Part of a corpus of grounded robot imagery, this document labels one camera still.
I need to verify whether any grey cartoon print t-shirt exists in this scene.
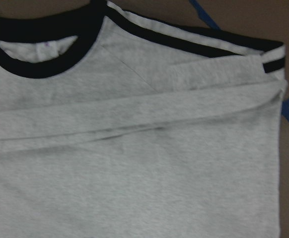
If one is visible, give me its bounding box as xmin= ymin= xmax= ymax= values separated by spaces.
xmin=0 ymin=0 xmax=287 ymax=238

